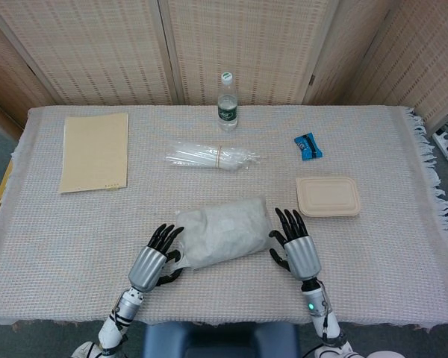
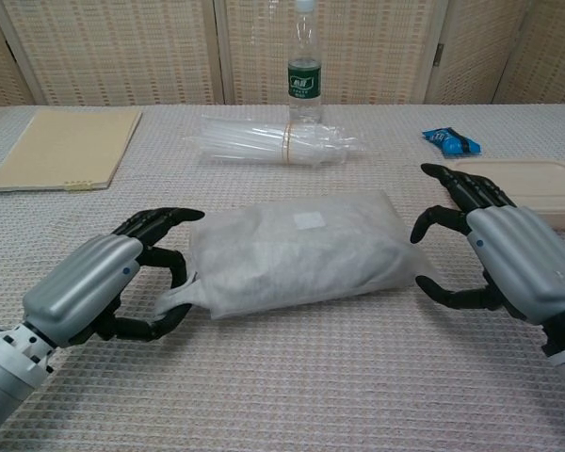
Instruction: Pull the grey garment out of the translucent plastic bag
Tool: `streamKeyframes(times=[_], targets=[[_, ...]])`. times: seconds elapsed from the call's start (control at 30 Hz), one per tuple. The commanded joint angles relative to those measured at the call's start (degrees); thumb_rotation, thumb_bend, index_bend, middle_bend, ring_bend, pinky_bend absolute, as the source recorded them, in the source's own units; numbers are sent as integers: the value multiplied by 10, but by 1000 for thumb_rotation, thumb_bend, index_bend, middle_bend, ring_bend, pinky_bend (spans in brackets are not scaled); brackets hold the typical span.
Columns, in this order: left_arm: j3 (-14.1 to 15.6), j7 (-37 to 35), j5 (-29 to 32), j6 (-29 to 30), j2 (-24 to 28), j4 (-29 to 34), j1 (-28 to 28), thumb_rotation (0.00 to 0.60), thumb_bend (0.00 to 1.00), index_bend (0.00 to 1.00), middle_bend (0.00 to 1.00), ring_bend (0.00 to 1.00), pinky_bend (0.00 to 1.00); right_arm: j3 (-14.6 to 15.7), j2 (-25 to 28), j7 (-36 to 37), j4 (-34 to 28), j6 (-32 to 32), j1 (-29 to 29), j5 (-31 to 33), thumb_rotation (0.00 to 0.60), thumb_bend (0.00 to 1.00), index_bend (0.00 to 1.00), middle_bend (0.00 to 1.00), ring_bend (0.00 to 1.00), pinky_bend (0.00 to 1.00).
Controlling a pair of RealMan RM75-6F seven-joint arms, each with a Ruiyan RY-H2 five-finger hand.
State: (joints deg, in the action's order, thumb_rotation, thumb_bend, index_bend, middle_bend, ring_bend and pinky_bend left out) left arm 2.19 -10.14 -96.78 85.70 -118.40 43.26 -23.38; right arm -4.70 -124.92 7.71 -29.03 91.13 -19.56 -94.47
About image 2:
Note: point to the bundle of clear plastic straws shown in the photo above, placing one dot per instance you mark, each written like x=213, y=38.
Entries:
x=263, y=141

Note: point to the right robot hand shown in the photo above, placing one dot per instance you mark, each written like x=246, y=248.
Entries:
x=513, y=254

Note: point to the translucent plastic bag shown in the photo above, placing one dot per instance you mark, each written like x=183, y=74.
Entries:
x=306, y=254

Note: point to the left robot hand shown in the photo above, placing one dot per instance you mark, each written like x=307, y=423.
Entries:
x=85, y=282

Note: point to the blue snack packet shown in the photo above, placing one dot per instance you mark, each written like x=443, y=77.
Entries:
x=450, y=142

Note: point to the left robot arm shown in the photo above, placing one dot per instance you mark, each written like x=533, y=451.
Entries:
x=4, y=376

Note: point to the beige paper notebook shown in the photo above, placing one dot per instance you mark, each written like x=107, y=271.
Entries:
x=61, y=148

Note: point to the woven folding screen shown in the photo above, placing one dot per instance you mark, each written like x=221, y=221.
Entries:
x=169, y=47

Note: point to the beige lidded food container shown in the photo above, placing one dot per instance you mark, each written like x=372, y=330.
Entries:
x=546, y=183

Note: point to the white cloth garment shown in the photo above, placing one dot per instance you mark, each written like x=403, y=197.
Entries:
x=188, y=296

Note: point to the white waffle-weave tablecloth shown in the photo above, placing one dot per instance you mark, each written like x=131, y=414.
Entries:
x=263, y=376

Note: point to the clear water bottle green label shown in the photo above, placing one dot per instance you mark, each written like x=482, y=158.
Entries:
x=304, y=80

